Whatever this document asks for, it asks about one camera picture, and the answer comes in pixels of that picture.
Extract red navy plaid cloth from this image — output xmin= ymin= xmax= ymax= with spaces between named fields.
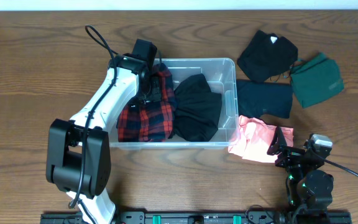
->
xmin=116 ymin=63 xmax=177 ymax=142

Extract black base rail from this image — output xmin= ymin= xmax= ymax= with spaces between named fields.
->
xmin=40 ymin=210 xmax=352 ymax=224

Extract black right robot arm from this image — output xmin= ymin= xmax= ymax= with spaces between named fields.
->
xmin=267 ymin=128 xmax=334 ymax=210

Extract dark green garment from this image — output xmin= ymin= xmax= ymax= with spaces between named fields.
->
xmin=290 ymin=52 xmax=344 ymax=108

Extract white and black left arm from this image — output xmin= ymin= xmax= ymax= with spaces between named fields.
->
xmin=46 ymin=54 xmax=161 ymax=223

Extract black left camera cable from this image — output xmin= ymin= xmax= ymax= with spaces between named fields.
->
xmin=68 ymin=24 xmax=119 ymax=209

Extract clear plastic storage container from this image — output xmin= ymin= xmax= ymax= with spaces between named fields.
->
xmin=109 ymin=58 xmax=239 ymax=150

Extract dark navy garment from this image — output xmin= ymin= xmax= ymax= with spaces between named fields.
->
xmin=236 ymin=80 xmax=293 ymax=119

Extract black garment with tag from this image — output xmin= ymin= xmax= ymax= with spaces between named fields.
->
xmin=237 ymin=30 xmax=298 ymax=83

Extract coral pink crumpled cloth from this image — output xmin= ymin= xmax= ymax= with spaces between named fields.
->
xmin=228 ymin=115 xmax=278 ymax=163

